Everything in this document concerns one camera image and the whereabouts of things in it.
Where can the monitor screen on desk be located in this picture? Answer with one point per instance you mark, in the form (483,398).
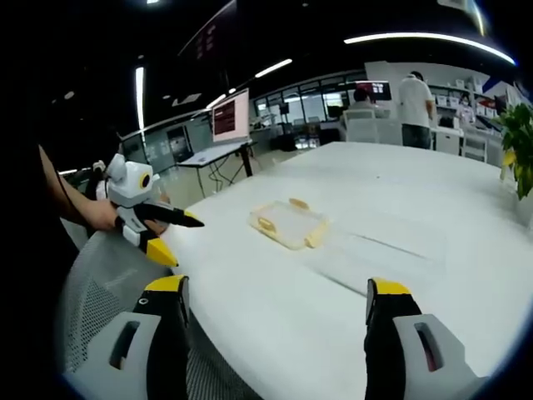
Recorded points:
(230,116)

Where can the long curved ceiling light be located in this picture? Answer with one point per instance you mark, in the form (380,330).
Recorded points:
(433,39)

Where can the person's left hand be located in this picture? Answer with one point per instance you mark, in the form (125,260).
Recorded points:
(106,216)

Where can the straight ceiling light bar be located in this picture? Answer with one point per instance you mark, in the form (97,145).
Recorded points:
(139,98)
(272,68)

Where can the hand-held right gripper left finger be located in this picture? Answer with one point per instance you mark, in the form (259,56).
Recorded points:
(162,333)

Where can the clear plastic tray yellow clips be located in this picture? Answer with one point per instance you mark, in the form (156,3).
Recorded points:
(289,225)

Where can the black folding desk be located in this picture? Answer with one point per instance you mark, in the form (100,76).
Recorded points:
(216,162)

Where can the red monitor screen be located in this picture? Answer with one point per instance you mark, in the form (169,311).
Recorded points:
(377,89)

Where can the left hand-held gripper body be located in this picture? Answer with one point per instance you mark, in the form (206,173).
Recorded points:
(127,185)

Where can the green potted plant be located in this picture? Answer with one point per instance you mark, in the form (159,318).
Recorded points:
(518,141)

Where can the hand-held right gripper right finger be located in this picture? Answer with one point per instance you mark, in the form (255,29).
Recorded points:
(387,333)

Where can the grey mesh office chair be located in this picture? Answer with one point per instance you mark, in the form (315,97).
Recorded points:
(104,291)

